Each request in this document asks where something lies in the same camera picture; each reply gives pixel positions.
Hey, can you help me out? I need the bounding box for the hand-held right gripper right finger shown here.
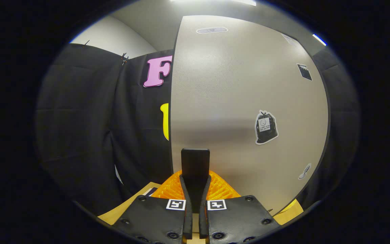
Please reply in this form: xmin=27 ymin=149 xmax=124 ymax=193
xmin=199 ymin=169 xmax=282 ymax=244

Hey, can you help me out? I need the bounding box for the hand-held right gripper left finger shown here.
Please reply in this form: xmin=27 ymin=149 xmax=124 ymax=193
xmin=112 ymin=169 xmax=193 ymax=244

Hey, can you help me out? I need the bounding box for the grey cabinet door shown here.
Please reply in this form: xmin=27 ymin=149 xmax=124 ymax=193
xmin=170 ymin=15 xmax=331 ymax=217

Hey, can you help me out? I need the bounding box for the black cabinet door handle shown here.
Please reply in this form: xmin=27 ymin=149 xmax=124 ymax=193
xmin=181 ymin=148 xmax=211 ymax=214

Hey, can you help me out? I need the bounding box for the black backdrop cloth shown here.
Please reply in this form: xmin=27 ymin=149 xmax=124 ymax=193
xmin=34 ymin=42 xmax=361 ymax=217

